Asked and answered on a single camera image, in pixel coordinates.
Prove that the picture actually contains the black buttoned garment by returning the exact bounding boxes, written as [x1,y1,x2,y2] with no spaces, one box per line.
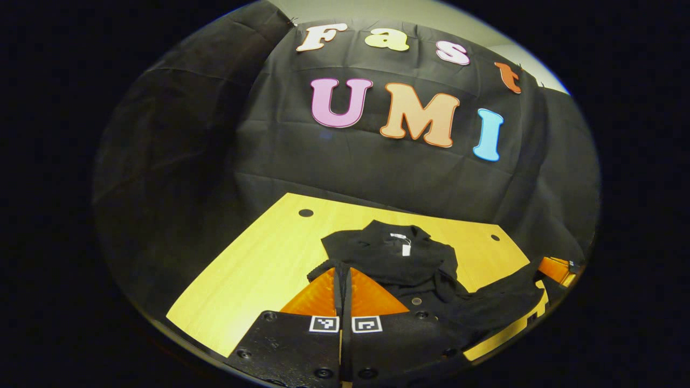
[307,220,548,356]

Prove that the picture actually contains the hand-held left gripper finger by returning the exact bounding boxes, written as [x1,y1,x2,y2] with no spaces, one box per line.
[225,267,343,388]
[343,267,470,388]

